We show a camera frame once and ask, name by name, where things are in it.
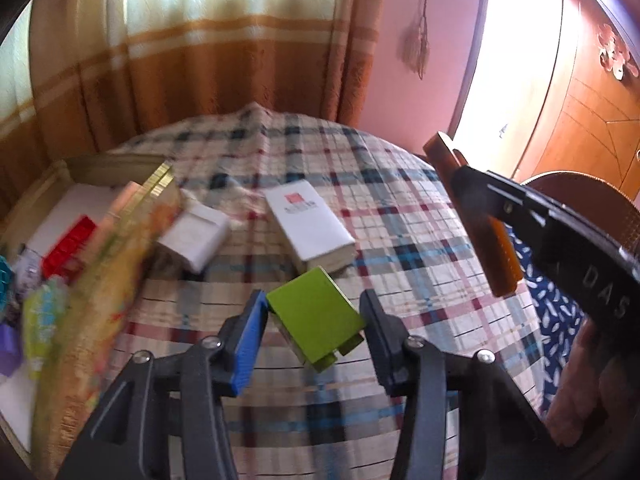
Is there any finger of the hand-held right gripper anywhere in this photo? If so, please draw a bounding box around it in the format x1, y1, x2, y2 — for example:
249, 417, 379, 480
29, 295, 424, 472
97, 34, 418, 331
450, 165, 556, 261

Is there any white box with red label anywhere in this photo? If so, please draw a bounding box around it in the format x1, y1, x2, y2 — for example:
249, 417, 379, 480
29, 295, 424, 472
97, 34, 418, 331
263, 183, 357, 275

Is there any wooden door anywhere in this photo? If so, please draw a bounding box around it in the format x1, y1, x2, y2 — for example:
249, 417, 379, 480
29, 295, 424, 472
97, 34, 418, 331
515, 0, 640, 196

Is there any silver foil wrapped packet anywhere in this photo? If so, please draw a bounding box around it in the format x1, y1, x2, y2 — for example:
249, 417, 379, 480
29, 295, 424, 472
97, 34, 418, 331
12, 247, 43, 306

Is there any green building block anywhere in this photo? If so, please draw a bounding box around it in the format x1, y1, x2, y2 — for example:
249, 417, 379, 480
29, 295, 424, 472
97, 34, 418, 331
266, 266, 367, 373

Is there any purple box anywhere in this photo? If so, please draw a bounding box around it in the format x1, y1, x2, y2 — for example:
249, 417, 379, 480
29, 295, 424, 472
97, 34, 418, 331
0, 322, 23, 376

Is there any white power adapter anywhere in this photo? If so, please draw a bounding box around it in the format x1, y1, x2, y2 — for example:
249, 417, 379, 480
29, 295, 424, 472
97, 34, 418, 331
156, 202, 231, 275

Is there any hanging tassel ornament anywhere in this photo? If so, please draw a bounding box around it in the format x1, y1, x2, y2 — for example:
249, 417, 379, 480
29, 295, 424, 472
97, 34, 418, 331
400, 0, 433, 81

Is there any brown wooden comb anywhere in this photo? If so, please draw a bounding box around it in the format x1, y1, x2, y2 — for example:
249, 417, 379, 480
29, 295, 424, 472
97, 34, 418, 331
422, 131, 521, 297

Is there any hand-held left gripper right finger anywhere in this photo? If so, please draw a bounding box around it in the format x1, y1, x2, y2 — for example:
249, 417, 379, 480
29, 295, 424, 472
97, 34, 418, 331
359, 289, 571, 480

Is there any red building block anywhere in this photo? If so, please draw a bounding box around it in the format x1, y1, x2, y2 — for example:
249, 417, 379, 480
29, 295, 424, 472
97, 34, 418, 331
41, 215, 98, 278

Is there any orange striped curtain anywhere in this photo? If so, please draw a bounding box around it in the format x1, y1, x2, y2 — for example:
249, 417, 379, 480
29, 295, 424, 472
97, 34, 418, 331
0, 0, 386, 201

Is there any pink flower decal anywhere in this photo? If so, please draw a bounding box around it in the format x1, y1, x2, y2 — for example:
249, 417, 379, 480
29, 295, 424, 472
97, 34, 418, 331
597, 24, 640, 81

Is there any gold patterned gift box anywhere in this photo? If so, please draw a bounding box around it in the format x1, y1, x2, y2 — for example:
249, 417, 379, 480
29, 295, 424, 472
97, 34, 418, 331
0, 154, 182, 471

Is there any person's right hand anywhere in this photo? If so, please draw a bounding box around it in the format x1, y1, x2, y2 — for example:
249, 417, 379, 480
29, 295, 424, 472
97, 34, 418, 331
542, 317, 640, 448

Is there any blue feather print clothing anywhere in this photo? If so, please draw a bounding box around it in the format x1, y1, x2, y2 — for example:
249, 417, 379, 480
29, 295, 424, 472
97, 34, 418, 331
505, 222, 588, 416

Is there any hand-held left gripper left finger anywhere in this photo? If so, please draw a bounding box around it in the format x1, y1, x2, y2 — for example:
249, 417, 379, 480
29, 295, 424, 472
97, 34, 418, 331
55, 289, 271, 480

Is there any teal plastic item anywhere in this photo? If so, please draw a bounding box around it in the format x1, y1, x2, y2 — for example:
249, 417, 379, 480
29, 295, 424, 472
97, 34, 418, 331
0, 255, 13, 321

